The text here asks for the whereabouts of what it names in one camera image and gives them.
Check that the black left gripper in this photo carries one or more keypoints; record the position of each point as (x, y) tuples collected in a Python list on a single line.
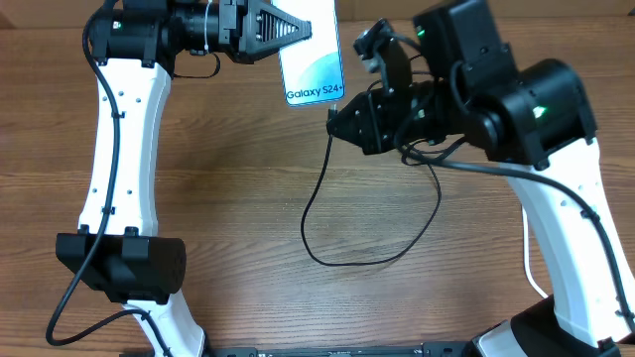
[(257, 12)]

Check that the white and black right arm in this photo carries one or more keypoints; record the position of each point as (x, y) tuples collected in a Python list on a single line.
[(537, 130)]

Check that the blue Galaxy smartphone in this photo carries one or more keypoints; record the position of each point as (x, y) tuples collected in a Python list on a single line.
[(312, 69)]

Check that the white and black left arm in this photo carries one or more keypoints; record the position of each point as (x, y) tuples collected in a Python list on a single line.
[(131, 47)]

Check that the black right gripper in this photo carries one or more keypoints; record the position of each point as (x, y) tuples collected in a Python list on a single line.
[(384, 139)]

